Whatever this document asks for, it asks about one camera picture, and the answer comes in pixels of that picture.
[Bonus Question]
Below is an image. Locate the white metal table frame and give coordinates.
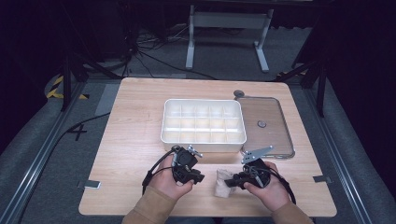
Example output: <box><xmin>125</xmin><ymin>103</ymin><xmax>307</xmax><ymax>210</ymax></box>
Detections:
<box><xmin>185</xmin><ymin>4</ymin><xmax>275</xmax><ymax>74</ymax></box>

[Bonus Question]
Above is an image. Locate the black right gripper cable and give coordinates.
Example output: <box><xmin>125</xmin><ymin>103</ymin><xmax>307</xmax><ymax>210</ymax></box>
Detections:
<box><xmin>270</xmin><ymin>169</ymin><xmax>297</xmax><ymax>205</ymax></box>

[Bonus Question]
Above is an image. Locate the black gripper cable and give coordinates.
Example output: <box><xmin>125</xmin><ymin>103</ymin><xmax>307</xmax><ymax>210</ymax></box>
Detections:
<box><xmin>270</xmin><ymin>169</ymin><xmax>297</xmax><ymax>205</ymax></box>
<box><xmin>141</xmin><ymin>145</ymin><xmax>181</xmax><ymax>196</ymax></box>

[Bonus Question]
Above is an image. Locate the person's right hand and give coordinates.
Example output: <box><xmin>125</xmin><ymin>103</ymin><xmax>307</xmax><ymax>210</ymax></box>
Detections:
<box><xmin>243</xmin><ymin>161</ymin><xmax>292</xmax><ymax>213</ymax></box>

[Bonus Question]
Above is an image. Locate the grey tape strip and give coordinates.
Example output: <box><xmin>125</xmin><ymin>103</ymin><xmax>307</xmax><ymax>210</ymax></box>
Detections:
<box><xmin>77</xmin><ymin>179</ymin><xmax>103</xmax><ymax>190</ymax></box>
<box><xmin>312</xmin><ymin>175</ymin><xmax>333</xmax><ymax>184</ymax></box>

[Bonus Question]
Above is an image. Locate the yellow black floor tape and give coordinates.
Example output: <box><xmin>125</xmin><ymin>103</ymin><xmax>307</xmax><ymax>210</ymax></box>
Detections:
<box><xmin>46</xmin><ymin>75</ymin><xmax>91</xmax><ymax>101</ymax></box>

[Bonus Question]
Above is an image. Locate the bundle of black cables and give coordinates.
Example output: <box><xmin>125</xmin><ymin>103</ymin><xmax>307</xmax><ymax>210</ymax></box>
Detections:
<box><xmin>122</xmin><ymin>26</ymin><xmax>219</xmax><ymax>80</ymax></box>

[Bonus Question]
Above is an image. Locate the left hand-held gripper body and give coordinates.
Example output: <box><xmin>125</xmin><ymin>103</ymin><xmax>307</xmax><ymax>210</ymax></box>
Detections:
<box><xmin>171</xmin><ymin>144</ymin><xmax>204</xmax><ymax>179</ymax></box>

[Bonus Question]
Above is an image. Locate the pale sock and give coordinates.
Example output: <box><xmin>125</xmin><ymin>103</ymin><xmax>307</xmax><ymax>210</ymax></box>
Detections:
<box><xmin>214</xmin><ymin>168</ymin><xmax>238</xmax><ymax>199</ymax></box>

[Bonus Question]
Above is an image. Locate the black floor cable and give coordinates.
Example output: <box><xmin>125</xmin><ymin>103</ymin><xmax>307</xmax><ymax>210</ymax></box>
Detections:
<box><xmin>17</xmin><ymin>111</ymin><xmax>112</xmax><ymax>224</ymax></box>

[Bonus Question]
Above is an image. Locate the transparent box lid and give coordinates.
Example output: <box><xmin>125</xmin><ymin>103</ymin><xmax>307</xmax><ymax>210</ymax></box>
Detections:
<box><xmin>234</xmin><ymin>96</ymin><xmax>296</xmax><ymax>160</ymax></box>

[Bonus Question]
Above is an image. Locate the white compartment box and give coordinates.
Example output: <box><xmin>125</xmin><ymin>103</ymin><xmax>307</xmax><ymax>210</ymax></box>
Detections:
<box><xmin>160</xmin><ymin>98</ymin><xmax>248</xmax><ymax>154</ymax></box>

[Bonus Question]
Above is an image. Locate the black metal stand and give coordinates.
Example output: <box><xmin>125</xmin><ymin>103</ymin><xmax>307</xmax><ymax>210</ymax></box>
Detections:
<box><xmin>60</xmin><ymin>50</ymin><xmax>123</xmax><ymax>112</ymax></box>
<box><xmin>274</xmin><ymin>59</ymin><xmax>330</xmax><ymax>119</ymax></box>

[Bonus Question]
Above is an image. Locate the aluminium floor rail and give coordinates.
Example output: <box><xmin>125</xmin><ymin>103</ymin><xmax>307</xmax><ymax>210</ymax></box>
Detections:
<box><xmin>0</xmin><ymin>81</ymin><xmax>88</xmax><ymax>224</ymax></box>
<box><xmin>303</xmin><ymin>88</ymin><xmax>373</xmax><ymax>224</ymax></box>

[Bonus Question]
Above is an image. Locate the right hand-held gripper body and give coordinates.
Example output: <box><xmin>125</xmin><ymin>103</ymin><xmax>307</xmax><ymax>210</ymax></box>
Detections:
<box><xmin>240</xmin><ymin>145</ymin><xmax>275</xmax><ymax>189</ymax></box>

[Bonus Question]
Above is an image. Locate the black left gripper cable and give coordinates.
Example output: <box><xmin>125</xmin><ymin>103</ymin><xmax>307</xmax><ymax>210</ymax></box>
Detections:
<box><xmin>141</xmin><ymin>145</ymin><xmax>181</xmax><ymax>196</ymax></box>

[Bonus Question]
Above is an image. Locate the person's left hand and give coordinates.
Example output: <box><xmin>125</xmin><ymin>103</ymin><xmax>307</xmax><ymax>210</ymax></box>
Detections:
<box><xmin>148</xmin><ymin>154</ymin><xmax>194</xmax><ymax>202</ymax></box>

